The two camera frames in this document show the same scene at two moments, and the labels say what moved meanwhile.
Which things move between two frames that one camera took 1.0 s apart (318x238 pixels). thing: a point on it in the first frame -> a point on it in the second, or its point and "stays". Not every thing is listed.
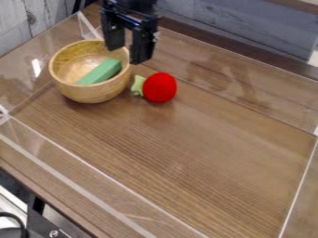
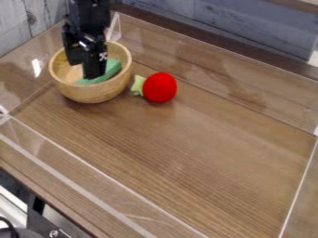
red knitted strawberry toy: (157, 86) stays
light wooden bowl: (89, 73) stays
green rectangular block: (101, 72) stays
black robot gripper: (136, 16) -> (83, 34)
